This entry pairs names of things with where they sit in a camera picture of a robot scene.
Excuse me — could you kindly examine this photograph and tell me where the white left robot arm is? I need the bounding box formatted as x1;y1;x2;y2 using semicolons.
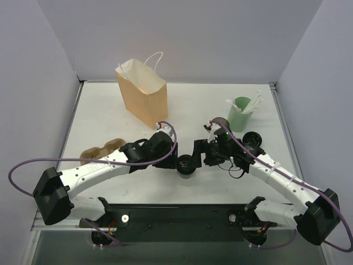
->
33;126;177;227

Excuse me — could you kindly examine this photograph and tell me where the brown paper bag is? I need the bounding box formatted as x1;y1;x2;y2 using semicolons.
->
115;59;168;129

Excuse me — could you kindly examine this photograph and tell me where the brown pulp cup carrier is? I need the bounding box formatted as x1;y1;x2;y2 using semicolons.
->
80;138;126;160

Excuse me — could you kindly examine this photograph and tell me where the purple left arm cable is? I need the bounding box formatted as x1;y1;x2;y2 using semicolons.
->
8;120;178;198

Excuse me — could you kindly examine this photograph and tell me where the black paper coffee cup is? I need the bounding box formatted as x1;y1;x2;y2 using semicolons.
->
177;166;196;179

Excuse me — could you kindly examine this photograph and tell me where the green plastic straw holder cup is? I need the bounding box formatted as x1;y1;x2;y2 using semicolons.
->
227;97;255;133

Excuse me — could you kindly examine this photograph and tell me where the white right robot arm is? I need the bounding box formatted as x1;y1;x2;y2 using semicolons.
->
192;128;341;245

